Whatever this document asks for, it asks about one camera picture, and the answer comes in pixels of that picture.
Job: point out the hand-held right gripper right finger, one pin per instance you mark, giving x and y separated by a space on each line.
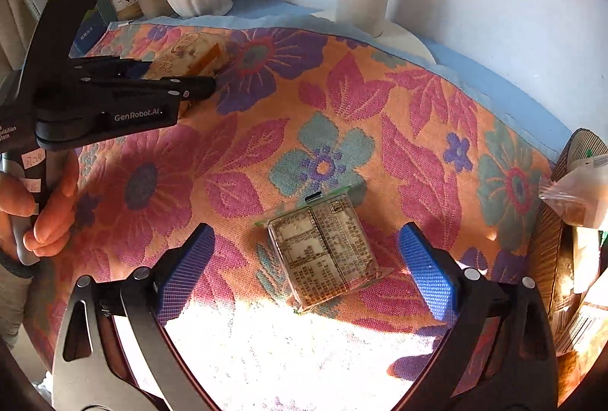
427 273

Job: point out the barcode printed snack packet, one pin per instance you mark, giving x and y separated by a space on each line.
584 325

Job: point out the green edged snack packet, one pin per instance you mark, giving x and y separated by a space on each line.
323 249

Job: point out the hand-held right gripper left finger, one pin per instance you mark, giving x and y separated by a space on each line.
185 273

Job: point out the blue box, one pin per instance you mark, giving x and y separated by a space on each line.
92 26

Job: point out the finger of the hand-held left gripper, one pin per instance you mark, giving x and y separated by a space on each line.
142 89
109 67

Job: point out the floral woven cloth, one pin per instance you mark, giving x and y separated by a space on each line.
332 107

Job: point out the ribbed glass bowl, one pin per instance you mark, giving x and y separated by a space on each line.
541 249

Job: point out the yellow snack packet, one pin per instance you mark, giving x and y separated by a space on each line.
190 52

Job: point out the person's left hand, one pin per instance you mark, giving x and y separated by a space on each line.
52 211

